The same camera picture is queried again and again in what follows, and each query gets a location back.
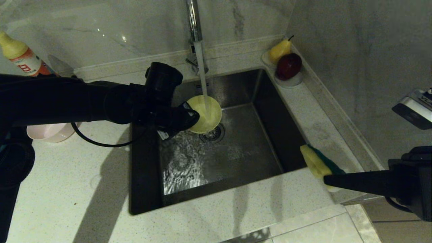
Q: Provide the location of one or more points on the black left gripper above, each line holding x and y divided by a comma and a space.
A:
152, 108

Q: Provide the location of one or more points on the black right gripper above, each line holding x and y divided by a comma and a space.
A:
415, 179

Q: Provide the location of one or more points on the yellow plastic bowl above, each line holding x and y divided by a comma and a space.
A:
207, 114

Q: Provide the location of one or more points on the yellow and green sponge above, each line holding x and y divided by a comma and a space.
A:
315, 162

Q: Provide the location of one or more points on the chrome faucet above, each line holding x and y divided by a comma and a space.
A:
195, 20

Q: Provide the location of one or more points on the pink plastic bowl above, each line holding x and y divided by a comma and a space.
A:
50, 131

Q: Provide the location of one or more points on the yellow detergent bottle red label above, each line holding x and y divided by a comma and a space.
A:
20, 57

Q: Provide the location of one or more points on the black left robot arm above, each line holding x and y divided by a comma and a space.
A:
50, 101

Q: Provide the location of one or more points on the metal sink drain strainer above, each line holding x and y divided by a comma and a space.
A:
216, 135

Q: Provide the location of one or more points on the stainless steel sink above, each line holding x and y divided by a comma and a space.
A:
253, 162

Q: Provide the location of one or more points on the light wooden cabinet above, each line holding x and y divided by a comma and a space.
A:
398, 233

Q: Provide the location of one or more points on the small white dish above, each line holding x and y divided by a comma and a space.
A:
290, 83

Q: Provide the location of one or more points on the yellow pear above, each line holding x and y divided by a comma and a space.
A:
278, 52

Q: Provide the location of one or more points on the dark red apple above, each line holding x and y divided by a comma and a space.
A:
288, 65

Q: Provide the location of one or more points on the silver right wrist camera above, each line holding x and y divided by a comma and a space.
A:
413, 111

